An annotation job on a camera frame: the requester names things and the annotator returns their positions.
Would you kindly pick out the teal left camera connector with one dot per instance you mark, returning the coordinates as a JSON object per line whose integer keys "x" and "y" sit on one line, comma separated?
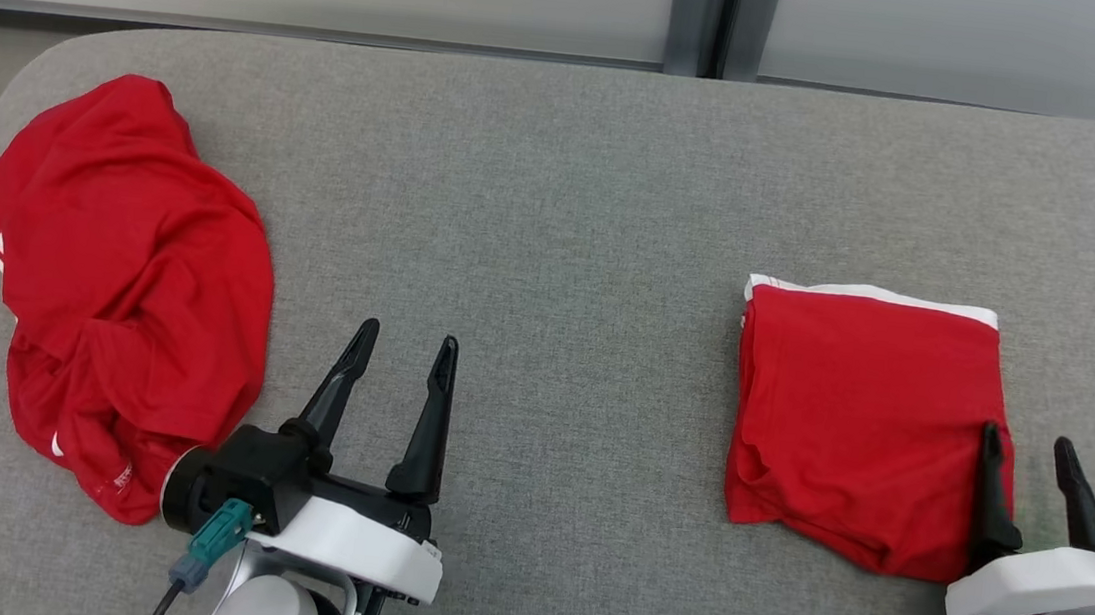
{"x": 213, "y": 542}

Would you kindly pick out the grey partition post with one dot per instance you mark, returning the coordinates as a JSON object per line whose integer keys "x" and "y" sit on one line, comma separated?
{"x": 754, "y": 21}
{"x": 690, "y": 15}

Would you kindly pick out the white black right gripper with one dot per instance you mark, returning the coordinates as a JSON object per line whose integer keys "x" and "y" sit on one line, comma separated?
{"x": 1033, "y": 590}

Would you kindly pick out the red shorts with white trim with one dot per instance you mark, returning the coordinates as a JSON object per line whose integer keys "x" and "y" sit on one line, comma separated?
{"x": 858, "y": 418}

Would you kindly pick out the red shirt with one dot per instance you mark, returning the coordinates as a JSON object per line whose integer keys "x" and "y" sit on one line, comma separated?
{"x": 127, "y": 287}

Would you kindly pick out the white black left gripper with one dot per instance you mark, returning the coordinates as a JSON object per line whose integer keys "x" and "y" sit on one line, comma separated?
{"x": 354, "y": 540}

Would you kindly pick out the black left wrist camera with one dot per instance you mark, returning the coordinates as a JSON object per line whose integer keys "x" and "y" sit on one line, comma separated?
{"x": 240, "y": 474}

